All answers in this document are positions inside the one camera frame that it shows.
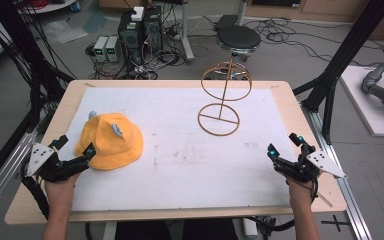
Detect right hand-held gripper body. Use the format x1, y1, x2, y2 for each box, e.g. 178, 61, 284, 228
273, 145, 348, 184

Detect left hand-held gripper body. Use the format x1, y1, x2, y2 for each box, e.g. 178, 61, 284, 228
25, 142, 91, 183

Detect yellow bucket hat grey ears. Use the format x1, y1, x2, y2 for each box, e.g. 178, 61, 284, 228
74, 110, 145, 172

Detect person's left hand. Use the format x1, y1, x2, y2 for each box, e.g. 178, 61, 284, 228
43, 171, 82, 202

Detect person's right hand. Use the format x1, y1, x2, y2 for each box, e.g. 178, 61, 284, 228
285, 177, 320, 208

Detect black tape cross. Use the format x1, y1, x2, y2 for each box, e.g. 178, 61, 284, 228
320, 214, 351, 233

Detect white platform board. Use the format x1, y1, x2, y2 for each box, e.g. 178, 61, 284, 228
339, 65, 384, 139

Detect white table mat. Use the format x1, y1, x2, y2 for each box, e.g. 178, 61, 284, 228
57, 87, 298, 213

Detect grey power supply unit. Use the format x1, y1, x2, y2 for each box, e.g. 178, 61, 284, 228
105, 35, 120, 63
93, 35, 110, 63

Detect clear plastic sheet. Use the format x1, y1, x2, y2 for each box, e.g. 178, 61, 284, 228
42, 19, 89, 45

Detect person's dark trousers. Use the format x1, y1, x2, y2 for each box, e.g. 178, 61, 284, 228
114, 218, 240, 240

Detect black round stool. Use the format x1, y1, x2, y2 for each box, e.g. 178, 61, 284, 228
209, 25, 262, 81

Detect black computer tower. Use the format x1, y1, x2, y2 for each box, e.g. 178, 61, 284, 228
117, 11, 145, 65
142, 6, 164, 52

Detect white box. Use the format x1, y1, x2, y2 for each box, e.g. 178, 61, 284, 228
131, 6, 145, 22

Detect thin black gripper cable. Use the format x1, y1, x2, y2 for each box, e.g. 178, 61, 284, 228
308, 179, 320, 205

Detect black sleeved gripper cable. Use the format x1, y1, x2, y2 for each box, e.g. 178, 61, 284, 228
20, 166, 50, 221

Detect aluminium rail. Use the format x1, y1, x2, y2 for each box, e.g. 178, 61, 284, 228
0, 132, 37, 223
300, 102, 374, 240

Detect golden wire hat stand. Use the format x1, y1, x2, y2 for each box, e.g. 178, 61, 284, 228
197, 52, 253, 137

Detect black floor cables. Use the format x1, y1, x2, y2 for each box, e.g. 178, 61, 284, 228
199, 14, 384, 69

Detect tangle of floor cables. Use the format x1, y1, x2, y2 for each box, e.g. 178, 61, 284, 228
85, 19, 188, 81

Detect black frame post with cables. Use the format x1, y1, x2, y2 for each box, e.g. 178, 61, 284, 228
0, 0, 76, 101

